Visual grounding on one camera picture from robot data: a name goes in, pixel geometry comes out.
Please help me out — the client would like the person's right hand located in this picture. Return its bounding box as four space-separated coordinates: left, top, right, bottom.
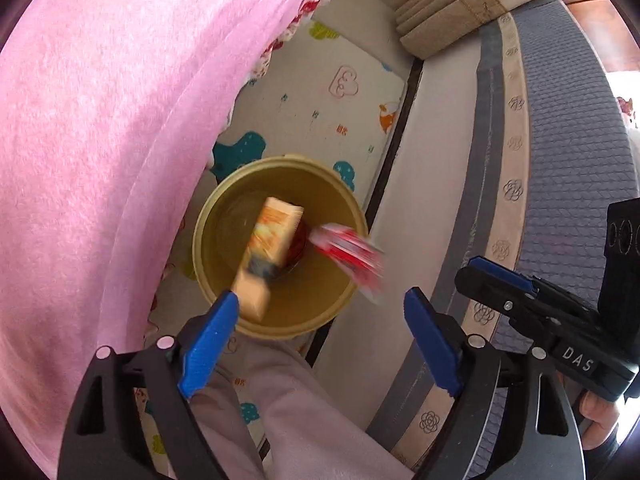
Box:
579 391 622 442

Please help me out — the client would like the orange paper carton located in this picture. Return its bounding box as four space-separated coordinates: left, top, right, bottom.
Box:
232 196 306 322

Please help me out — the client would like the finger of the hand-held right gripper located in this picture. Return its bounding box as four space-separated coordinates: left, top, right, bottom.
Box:
454 256 601 348

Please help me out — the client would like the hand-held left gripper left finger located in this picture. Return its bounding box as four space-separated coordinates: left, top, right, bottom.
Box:
57 291 266 480

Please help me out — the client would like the yellow plastic bin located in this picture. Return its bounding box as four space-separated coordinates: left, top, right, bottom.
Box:
192 156 371 342

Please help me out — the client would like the red candy wrapper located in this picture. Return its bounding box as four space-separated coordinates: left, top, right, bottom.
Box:
306 224 387 306

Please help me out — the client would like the brown wooden door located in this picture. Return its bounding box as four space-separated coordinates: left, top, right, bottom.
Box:
562 0 640 77

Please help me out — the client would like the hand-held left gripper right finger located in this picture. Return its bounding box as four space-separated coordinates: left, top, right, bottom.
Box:
404 287 586 480

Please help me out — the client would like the grey patterned rug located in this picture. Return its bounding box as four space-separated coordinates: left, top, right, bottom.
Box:
367 0 640 478

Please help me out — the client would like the pink blanket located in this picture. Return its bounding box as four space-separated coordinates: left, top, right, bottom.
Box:
0 0 351 467

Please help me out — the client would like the printed play mat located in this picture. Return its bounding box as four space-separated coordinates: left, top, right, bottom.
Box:
144 19 407 461

